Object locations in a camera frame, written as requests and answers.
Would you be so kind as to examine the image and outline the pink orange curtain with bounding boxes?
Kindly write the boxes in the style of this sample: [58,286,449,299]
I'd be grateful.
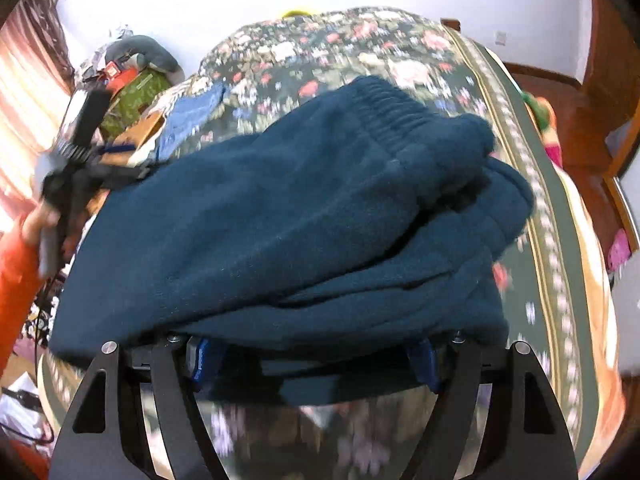
[1,0,74,233]

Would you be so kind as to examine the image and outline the orange red box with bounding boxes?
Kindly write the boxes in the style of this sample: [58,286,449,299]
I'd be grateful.
[99,61,138,94]

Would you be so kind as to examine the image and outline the brown wooden door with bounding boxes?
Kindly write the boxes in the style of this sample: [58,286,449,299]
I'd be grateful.
[574,0,640,176]

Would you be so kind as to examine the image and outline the grey neck pillow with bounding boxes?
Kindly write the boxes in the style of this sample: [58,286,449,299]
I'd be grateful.
[104,35,186,84]

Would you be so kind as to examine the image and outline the pink toy on floor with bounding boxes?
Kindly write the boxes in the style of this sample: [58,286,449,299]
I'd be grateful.
[606,229,631,272]

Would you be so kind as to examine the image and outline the white wall socket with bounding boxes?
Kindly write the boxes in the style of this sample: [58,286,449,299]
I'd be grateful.
[495,32,506,46]

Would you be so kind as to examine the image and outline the wooden laptop tray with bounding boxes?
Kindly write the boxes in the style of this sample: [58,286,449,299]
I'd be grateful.
[100,112,165,167]

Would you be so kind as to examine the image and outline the orange sleeve forearm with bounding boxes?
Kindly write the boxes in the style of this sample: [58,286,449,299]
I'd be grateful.
[0,214,43,373]

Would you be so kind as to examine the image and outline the dark teal fleece pants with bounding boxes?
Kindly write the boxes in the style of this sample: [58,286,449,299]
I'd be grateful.
[50,76,534,404]

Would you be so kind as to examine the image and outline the striped patchwork bed sheet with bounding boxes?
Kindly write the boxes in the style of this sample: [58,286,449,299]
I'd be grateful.
[519,89,629,470]

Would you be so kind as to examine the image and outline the person left hand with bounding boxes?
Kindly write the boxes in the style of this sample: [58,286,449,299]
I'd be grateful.
[22,202,87,262]

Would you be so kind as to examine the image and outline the folded blue jeans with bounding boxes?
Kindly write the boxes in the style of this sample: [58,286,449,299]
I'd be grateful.
[155,81,228,162]

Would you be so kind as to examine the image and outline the floral bedspread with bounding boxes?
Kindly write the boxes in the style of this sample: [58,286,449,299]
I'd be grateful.
[37,6,601,480]

